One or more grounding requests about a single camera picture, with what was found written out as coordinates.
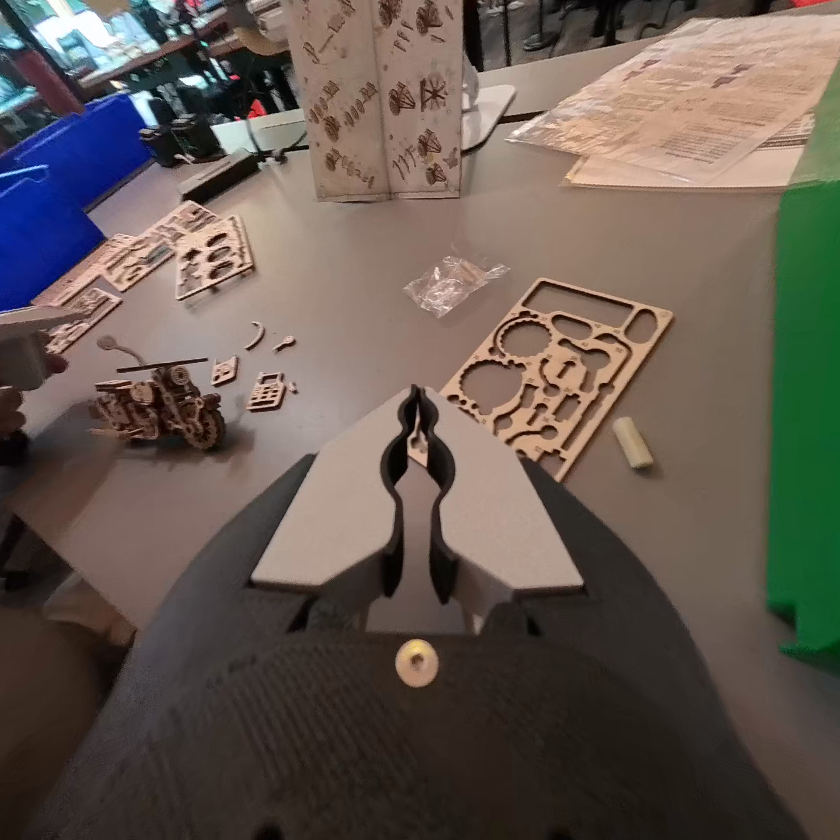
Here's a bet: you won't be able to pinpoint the wooden motorcycle model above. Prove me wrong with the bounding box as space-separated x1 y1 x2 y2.
88 364 228 452

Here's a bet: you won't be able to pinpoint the small white wax stick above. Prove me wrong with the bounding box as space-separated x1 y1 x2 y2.
613 416 656 471

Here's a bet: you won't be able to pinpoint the white monitor stand base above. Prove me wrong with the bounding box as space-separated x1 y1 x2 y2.
459 62 520 156

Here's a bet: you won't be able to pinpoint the small clear plastic bag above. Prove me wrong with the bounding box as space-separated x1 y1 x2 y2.
403 255 512 320

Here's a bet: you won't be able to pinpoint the flat black device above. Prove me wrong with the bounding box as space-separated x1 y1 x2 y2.
178 150 261 202

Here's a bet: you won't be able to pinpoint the green plastic bin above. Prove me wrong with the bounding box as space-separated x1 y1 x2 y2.
764 85 840 658

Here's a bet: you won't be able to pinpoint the blue plastic bin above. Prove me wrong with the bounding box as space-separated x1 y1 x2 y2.
0 92 156 212
0 165 107 313

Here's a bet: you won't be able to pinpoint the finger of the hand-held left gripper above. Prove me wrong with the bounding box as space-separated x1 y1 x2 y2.
0 304 88 337

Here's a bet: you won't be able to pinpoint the folded instruction sheet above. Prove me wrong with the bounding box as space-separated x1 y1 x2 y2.
287 0 464 202

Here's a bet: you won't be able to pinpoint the wooden puzzle sheet round cutouts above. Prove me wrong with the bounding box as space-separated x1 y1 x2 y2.
439 277 676 484

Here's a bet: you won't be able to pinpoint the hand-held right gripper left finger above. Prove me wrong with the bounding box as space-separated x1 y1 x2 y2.
249 386 422 601

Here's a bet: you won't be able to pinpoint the black battery charger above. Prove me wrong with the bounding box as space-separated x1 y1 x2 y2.
138 114 222 169

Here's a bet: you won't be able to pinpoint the wooden grid panel piece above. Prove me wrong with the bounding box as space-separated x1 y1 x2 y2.
245 371 287 413

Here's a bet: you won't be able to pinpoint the mirror-shaped wooden piece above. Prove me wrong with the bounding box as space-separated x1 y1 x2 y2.
96 335 147 366

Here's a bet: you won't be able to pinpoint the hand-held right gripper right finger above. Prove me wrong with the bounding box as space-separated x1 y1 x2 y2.
419 387 585 635

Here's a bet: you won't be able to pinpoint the person's left hand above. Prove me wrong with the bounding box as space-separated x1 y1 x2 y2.
0 386 29 439

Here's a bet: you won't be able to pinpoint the papers in clear plastic sleeve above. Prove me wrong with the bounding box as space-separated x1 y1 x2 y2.
504 16 840 192

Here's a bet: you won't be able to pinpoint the black cable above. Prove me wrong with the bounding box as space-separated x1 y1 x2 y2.
245 117 311 166

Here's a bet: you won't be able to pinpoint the person's brown clothing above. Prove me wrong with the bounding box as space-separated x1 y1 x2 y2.
0 617 140 840

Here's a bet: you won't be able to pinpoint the grey desk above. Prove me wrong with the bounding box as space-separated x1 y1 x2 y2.
0 36 840 840

